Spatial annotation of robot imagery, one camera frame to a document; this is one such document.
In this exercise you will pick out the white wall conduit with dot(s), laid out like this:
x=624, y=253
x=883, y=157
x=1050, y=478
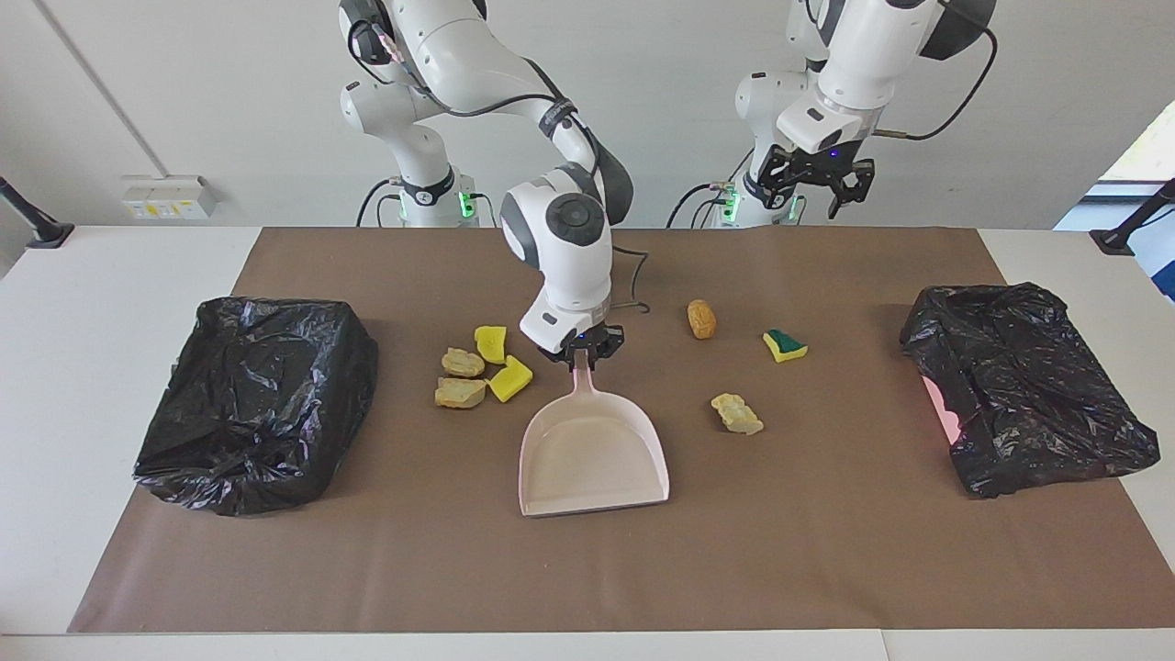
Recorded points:
x=101, y=87

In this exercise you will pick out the brown oval sponge lump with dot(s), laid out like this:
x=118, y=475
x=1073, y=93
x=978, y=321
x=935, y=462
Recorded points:
x=701, y=319

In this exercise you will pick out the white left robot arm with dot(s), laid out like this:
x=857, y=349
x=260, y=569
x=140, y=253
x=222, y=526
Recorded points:
x=849, y=55

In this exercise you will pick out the black bag over pink bin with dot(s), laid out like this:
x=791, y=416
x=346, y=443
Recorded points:
x=1028, y=386

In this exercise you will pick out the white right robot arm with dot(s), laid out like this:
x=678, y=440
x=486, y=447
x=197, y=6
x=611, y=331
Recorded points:
x=569, y=266

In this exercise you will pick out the black bag lined bin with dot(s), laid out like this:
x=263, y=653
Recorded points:
x=257, y=404

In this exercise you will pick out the pale jagged sponge scrap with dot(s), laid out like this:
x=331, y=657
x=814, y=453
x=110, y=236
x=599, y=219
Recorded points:
x=736, y=414

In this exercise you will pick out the black clamp stand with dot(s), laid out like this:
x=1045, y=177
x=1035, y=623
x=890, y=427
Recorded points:
x=50, y=234
x=1115, y=240

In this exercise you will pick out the green and yellow sponge scrap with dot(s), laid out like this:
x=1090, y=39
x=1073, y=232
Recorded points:
x=785, y=346

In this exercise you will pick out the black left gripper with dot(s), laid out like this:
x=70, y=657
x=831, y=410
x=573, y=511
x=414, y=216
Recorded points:
x=817, y=163

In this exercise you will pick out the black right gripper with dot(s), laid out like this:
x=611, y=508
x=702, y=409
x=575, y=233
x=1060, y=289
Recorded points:
x=587, y=340

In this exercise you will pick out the brown paper table mat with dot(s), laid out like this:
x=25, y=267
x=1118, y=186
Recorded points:
x=780, y=551

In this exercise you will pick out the beige sponge scrap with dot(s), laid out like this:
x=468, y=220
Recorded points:
x=459, y=393
x=463, y=363

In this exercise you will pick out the white wall socket box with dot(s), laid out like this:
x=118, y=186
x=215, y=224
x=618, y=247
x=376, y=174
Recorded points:
x=170, y=197

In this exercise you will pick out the beige plastic dustpan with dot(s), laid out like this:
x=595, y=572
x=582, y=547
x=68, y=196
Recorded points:
x=592, y=459

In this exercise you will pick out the bright window with dark frame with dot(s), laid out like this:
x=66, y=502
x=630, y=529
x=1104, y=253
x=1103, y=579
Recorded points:
x=1147, y=156

